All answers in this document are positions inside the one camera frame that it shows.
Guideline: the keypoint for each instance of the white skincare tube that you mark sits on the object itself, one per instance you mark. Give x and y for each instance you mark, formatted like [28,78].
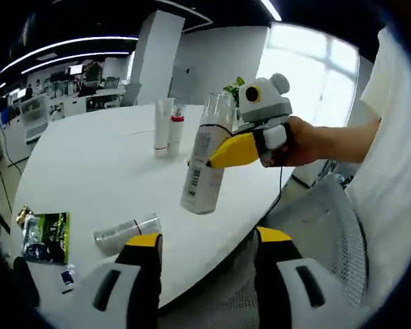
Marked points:
[161,130]

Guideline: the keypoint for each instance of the bright window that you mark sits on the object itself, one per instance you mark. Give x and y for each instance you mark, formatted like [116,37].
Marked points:
[315,68]

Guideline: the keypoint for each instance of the long ceiling light strip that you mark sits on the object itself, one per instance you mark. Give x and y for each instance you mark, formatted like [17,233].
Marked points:
[89,53]
[89,39]

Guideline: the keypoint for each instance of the black rounded object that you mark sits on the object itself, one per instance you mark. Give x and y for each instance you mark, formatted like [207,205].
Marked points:
[25,284]

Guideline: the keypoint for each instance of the clear cap skincare bottle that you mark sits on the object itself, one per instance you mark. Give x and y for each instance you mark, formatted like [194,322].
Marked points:
[123,233]
[202,185]

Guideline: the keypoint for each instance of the bright desktop monitor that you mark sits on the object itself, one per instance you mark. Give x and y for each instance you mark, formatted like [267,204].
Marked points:
[75,69]

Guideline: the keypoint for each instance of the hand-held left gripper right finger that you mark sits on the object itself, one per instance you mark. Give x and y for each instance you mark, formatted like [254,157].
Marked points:
[274,267]

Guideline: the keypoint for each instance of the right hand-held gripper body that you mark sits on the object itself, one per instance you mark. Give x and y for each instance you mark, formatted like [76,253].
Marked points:
[267,103]

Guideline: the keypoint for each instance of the person's right hand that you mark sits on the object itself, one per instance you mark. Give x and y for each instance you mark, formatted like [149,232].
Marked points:
[305,144]

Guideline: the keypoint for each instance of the green potted plant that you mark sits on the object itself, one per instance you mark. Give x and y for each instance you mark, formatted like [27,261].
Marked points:
[240,81]

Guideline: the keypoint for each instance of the small clear sample sachet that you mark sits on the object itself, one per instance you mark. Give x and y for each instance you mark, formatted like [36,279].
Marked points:
[67,277]

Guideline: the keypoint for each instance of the grey mesh office chair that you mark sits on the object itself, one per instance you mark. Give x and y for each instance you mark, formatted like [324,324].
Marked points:
[322,240]

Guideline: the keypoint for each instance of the red collar skincare pump bottle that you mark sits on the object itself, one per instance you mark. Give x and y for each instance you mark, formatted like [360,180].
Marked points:
[175,135]

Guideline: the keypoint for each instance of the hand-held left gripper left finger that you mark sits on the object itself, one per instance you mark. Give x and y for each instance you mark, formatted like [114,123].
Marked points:
[140,274]

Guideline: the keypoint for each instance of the gold foil packet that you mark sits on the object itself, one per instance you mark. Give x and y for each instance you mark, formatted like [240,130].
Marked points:
[23,214]

